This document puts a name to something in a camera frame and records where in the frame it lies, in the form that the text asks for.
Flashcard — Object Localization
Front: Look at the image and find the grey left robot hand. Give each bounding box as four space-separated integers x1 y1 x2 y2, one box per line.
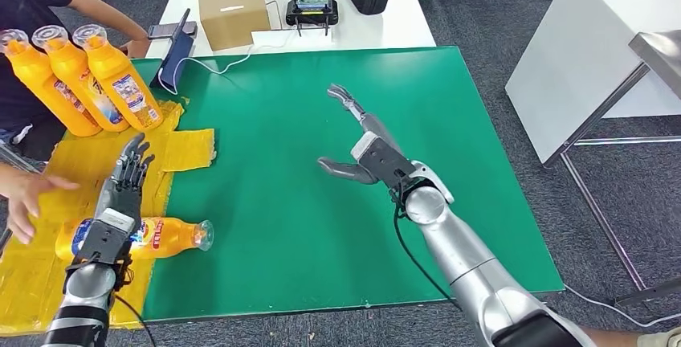
94 133 157 223

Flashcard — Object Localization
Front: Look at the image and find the person's left hand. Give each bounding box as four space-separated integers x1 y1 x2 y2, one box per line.
119 39 151 59

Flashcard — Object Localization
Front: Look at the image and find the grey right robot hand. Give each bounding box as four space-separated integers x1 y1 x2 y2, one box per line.
317 82 422 186

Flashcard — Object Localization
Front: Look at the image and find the person's right hand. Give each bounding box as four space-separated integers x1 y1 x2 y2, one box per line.
0 165 81 246

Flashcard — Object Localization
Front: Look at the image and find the orange bottle with clear cap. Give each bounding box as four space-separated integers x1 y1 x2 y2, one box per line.
0 29 102 138
55 216 215 262
31 25 130 133
72 24 165 132

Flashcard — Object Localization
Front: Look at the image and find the grey smartphone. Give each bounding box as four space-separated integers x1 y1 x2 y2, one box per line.
148 21 199 41

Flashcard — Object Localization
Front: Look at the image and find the tablet in navy folio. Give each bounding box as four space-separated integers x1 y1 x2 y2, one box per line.
149 8 198 90

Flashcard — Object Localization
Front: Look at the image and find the yellow taped cardboard sheet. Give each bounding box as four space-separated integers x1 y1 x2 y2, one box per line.
0 100 217 335

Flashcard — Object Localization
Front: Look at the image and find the brown cardboard box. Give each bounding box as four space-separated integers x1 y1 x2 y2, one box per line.
198 0 272 52

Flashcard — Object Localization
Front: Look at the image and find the black controller with screen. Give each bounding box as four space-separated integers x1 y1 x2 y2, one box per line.
285 0 340 37

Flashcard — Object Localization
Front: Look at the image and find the green table mat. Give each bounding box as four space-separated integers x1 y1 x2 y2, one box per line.
66 46 565 325

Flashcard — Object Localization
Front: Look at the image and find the large white table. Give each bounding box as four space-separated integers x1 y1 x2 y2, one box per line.
505 0 681 167

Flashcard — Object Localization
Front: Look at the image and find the stainless steel table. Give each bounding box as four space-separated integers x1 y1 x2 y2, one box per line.
542 31 681 308

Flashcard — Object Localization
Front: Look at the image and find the person's leg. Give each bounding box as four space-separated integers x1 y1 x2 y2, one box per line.
582 325 681 347

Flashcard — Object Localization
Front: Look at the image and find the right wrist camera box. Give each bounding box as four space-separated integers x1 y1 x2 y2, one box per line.
349 131 418 189

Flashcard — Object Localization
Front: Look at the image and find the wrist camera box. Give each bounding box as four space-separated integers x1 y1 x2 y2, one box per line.
349 131 418 189
78 208 138 266

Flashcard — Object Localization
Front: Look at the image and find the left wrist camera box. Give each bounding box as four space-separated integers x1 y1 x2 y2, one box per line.
78 208 138 266

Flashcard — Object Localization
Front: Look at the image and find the thin white cable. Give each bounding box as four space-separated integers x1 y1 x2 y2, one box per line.
157 27 299 96

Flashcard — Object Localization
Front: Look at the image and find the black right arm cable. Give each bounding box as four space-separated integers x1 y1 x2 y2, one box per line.
392 185 464 311

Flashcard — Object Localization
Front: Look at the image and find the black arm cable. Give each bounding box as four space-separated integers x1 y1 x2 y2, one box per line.
114 293 158 347
392 185 464 311

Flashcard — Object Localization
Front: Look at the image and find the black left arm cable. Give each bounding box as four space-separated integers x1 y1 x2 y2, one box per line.
114 293 158 347

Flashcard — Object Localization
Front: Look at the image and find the white floor cable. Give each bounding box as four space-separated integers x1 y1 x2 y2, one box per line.
564 284 681 329

